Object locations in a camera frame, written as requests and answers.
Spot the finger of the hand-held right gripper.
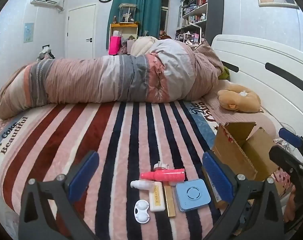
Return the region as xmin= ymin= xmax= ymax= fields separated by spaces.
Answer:
xmin=278 ymin=127 xmax=303 ymax=156
xmin=269 ymin=145 xmax=303 ymax=178

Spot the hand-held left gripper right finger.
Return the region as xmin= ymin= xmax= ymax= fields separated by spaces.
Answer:
xmin=202 ymin=151 xmax=284 ymax=240

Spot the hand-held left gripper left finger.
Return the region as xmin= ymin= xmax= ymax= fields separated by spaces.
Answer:
xmin=18 ymin=151 xmax=100 ymax=240

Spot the brown cardboard box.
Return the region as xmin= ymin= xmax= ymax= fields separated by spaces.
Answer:
xmin=201 ymin=122 xmax=280 ymax=210

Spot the blue square device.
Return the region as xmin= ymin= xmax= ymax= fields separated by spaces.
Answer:
xmin=175 ymin=179 xmax=212 ymax=212

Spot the pink spray bottle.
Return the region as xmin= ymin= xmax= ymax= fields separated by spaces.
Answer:
xmin=140 ymin=168 xmax=186 ymax=182

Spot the gold rectangular box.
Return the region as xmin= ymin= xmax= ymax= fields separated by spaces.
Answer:
xmin=164 ymin=185 xmax=176 ymax=217

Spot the cream tube with label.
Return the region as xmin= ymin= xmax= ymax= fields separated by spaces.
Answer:
xmin=149 ymin=182 xmax=165 ymax=212

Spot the white contact lens case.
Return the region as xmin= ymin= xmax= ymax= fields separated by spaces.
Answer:
xmin=134 ymin=200 xmax=151 ymax=223

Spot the person's right hand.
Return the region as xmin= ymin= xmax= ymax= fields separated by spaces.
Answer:
xmin=285 ymin=187 xmax=296 ymax=223

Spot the pink polka dot cloth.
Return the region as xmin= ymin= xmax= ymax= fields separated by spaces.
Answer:
xmin=266 ymin=169 xmax=295 ymax=198

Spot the striped printed blanket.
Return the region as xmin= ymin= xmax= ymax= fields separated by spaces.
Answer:
xmin=0 ymin=97 xmax=242 ymax=240

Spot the pink ribbed pillow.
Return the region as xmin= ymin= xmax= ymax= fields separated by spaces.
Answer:
xmin=204 ymin=80 xmax=277 ymax=140

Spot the tan plush toy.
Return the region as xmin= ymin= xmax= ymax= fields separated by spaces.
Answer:
xmin=217 ymin=84 xmax=262 ymax=113

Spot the white headboard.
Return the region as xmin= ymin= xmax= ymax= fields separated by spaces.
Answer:
xmin=211 ymin=34 xmax=303 ymax=140

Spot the green plush toy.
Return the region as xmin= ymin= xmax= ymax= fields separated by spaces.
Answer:
xmin=218 ymin=66 xmax=230 ymax=80

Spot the pink grey striped duvet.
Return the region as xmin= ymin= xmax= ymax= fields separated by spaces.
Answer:
xmin=0 ymin=39 xmax=224 ymax=120

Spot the grey white stuffed toy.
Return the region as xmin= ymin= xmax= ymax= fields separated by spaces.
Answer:
xmin=37 ymin=45 xmax=54 ymax=62

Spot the pink gift bag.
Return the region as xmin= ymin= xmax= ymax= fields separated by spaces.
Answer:
xmin=109 ymin=35 xmax=122 ymax=55

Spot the cream pillow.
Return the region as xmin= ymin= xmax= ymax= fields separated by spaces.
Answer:
xmin=130 ymin=36 xmax=159 ymax=56

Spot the white door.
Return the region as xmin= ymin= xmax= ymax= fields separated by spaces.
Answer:
xmin=67 ymin=4 xmax=96 ymax=59

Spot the dark bookshelf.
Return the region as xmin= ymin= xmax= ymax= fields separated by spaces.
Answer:
xmin=176 ymin=0 xmax=224 ymax=46

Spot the yellow shelf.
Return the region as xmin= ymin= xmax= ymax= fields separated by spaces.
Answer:
xmin=110 ymin=22 xmax=139 ymax=55

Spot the glass display case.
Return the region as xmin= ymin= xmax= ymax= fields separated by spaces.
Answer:
xmin=119 ymin=3 xmax=137 ymax=23

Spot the window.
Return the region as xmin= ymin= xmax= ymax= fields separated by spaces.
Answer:
xmin=160 ymin=0 xmax=171 ymax=34

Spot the teal curtain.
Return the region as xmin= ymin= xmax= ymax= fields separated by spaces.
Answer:
xmin=106 ymin=0 xmax=163 ymax=49

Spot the blue wall poster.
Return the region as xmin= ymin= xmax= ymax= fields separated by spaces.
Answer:
xmin=24 ymin=22 xmax=34 ymax=43

